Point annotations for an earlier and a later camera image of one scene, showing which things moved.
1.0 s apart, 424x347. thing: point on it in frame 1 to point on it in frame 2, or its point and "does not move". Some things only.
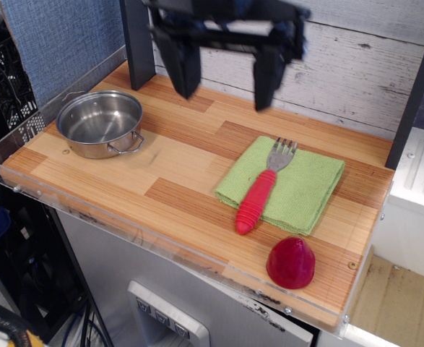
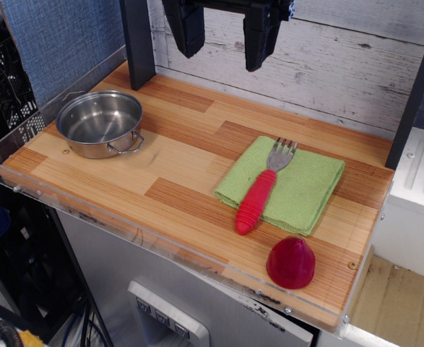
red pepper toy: (291, 263) does not move
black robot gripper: (271, 23) to (261, 29)
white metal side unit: (408, 232) does not move
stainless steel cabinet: (148, 296) does not move
